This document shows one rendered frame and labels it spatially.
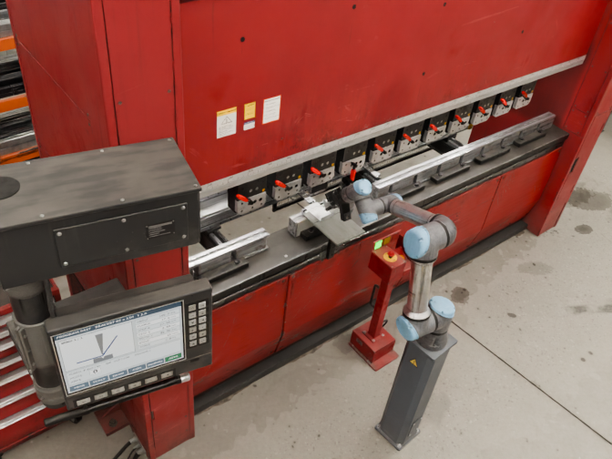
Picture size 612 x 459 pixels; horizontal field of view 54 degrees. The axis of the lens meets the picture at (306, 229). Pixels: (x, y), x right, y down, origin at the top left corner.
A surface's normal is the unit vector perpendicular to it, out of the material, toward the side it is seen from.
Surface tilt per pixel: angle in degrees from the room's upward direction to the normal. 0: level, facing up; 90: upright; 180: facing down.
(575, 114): 90
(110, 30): 90
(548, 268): 0
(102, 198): 0
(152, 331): 90
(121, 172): 0
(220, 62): 90
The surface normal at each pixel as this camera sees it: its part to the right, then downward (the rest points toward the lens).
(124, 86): 0.61, 0.56
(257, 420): 0.10, -0.76
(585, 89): -0.79, 0.33
